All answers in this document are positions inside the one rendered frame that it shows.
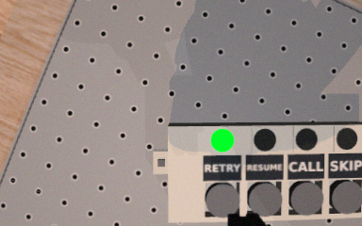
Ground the grey perforated base plate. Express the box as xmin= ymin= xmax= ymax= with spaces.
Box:
xmin=0 ymin=0 xmax=362 ymax=226

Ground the beige operator panel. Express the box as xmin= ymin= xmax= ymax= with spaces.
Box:
xmin=153 ymin=121 xmax=362 ymax=223

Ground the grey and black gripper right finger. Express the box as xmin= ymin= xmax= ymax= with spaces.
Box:
xmin=244 ymin=213 xmax=267 ymax=226

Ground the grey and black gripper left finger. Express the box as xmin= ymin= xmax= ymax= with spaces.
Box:
xmin=227 ymin=214 xmax=249 ymax=226

